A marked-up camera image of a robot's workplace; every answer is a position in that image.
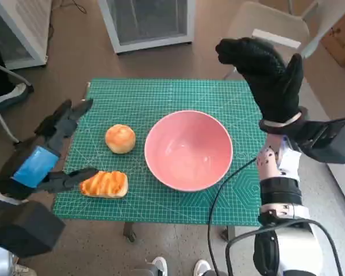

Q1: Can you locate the braided orange bread loaf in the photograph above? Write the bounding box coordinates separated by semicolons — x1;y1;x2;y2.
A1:
79;170;129;199

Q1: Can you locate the grey metal frame chair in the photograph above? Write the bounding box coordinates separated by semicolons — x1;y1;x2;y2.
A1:
0;60;35;144

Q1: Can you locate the person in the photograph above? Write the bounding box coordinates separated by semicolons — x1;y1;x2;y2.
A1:
0;165;38;276
0;21;28;109

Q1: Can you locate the white perforated metal cabinet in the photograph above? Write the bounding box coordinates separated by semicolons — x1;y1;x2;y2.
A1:
0;0;49;71
97;0;196;55

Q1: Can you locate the green cutting mat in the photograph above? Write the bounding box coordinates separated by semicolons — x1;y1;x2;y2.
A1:
52;78;267;227

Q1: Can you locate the round bread bun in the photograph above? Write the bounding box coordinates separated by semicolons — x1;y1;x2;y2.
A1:
105;124;137;155

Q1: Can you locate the thin black floor cable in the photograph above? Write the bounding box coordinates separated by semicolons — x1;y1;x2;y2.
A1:
47;0;87;35

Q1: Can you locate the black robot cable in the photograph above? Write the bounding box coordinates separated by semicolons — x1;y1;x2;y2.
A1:
225;220;344;276
207;156;261;276

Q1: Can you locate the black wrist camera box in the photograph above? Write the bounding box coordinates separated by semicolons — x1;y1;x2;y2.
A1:
0;198;66;258
287;117;345;165

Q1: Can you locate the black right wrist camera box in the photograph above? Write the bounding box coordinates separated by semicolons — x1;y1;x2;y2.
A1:
287;117;345;165

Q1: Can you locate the white shoe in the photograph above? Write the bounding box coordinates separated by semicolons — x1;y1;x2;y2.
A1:
194;258;211;276
145;256;168;276

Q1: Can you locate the black table foot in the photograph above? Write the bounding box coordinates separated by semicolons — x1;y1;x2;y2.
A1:
220;225;236;241
122;223;137;242

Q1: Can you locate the cardboard box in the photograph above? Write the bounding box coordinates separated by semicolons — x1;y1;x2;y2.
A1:
319;11;345;66

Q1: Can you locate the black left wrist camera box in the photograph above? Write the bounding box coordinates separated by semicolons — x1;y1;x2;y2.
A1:
0;198;66;258

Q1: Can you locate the bare left hand blue tape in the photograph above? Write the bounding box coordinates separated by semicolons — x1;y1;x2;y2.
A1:
0;99;100;201

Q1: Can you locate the pink bowl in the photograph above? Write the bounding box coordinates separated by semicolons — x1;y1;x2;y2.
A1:
144;110;233;193

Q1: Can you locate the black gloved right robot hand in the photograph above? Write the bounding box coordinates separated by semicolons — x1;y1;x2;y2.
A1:
215;37;305;127

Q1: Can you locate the beige chair with white armrest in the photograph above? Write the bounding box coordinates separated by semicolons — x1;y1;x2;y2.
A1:
223;1;345;81

